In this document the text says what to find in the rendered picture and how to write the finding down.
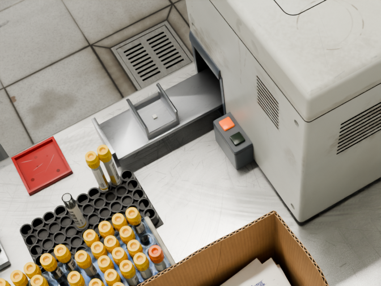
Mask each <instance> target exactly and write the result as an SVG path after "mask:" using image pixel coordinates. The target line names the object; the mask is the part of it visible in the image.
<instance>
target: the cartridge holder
mask: <svg viewBox="0 0 381 286"><path fill-rule="evenodd" d="M10 264H11V262H10V260H9V258H8V256H7V254H6V251H5V249H4V247H3V244H2V242H1V240H0V270H1V269H3V268H5V267H7V266H8V265H10Z"/></svg>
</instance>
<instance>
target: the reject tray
mask: <svg viewBox="0 0 381 286"><path fill-rule="evenodd" d="M11 159H12V161H13V163H14V165H15V167H16V169H17V171H18V173H19V176H20V178H21V180H22V182H23V184H24V186H25V188H26V190H27V192H28V194H29V195H30V196H31V195H33V194H35V193H37V192H39V191H40V190H42V189H44V188H46V187H48V186H49V185H51V184H53V183H55V182H57V181H59V180H61V179H63V178H65V177H67V176H69V175H70V174H72V173H73V172H72V170H71V168H70V166H69V164H68V162H67V160H66V159H65V157H64V155H63V153H62V151H61V149H60V147H59V146H58V144H57V142H56V140H55V138H54V137H53V136H52V137H50V138H48V139H46V140H44V141H42V142H40V143H39V144H37V145H35V146H33V147H31V148H29V149H27V150H25V151H23V152H21V153H19V154H17V155H15V156H13V157H11Z"/></svg>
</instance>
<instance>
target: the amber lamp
mask: <svg viewBox="0 0 381 286"><path fill-rule="evenodd" d="M219 124H220V125H221V127H222V128H223V130H224V131H226V130H228V129H230V128H232V127H234V123H233V122H232V121H231V119H230V118H229V117H227V118H225V119H223V120H221V121H220V122H219Z"/></svg>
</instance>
